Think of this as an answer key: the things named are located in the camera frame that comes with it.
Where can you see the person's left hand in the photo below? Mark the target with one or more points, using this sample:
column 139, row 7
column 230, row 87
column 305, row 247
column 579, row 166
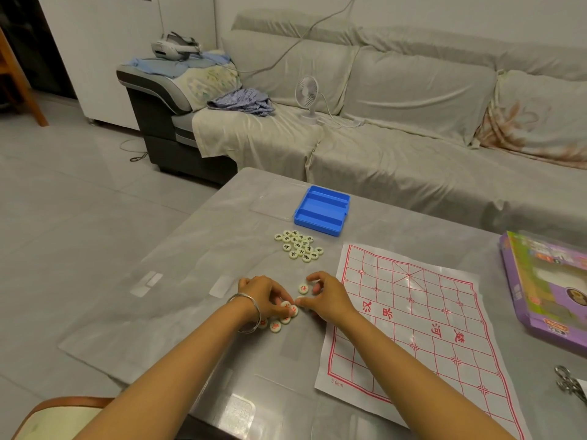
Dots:
column 259, row 295

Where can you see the person's right hand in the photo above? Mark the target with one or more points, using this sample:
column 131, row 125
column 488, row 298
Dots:
column 330, row 300

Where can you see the person's left fingers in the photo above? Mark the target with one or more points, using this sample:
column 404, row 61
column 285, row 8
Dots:
column 279, row 297

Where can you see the person's right thumb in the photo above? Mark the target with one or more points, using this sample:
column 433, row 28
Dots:
column 306, row 305

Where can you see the person's left forearm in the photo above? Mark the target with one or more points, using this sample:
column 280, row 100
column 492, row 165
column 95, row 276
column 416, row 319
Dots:
column 183, row 380

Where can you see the person's right forearm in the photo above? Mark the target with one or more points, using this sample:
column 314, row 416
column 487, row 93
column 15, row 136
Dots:
column 412, row 389

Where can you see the cluster of red-marked chess pieces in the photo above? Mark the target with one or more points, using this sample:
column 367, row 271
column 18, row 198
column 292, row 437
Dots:
column 275, row 326

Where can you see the cluster of dark-marked chess pieces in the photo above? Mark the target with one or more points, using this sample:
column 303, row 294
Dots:
column 299, row 246

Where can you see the clear tape strip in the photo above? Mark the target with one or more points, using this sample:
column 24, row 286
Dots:
column 221, row 286
column 146, row 284

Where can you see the blue plastic chess box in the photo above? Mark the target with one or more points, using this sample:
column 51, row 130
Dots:
column 321, row 210

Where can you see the clear plastic box lid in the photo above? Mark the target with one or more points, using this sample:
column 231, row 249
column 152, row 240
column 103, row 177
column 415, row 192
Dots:
column 273, row 201

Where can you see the white paper chess board sheet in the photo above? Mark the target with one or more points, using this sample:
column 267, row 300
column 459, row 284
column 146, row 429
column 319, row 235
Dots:
column 412, row 334

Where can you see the beige sofa cover sheet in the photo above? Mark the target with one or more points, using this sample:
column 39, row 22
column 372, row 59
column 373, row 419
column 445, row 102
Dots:
column 390, row 155

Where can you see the blue striped garment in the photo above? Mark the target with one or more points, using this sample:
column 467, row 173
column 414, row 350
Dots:
column 245, row 101

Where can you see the white desk fan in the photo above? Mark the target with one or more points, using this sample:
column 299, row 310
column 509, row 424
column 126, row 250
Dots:
column 306, row 92

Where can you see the dark grey sofa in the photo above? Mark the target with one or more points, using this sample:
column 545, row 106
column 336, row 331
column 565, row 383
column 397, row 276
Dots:
column 158, row 119

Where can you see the pale floral pillow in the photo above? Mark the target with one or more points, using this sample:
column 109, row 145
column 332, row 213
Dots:
column 206, row 84

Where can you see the purple toy packaging box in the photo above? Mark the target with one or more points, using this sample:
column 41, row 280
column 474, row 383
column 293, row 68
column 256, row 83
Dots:
column 541, row 288

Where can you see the brown cushioned chair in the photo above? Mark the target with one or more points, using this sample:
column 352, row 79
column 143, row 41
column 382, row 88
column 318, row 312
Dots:
column 59, row 419

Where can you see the light blue cloth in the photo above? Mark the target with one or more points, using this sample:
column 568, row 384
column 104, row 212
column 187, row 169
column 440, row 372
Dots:
column 156, row 66

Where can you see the white headset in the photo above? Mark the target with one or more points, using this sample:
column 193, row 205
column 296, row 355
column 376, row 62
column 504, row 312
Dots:
column 174, row 46

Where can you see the metal scissors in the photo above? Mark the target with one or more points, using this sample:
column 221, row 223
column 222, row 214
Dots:
column 568, row 384

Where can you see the white cabinet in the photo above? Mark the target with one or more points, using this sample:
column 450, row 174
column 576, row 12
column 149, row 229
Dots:
column 119, row 54

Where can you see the pink floral pillow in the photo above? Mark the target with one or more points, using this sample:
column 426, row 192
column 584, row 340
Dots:
column 536, row 119

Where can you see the wooden chair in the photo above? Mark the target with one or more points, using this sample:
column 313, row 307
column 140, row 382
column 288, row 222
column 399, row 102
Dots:
column 20, row 82

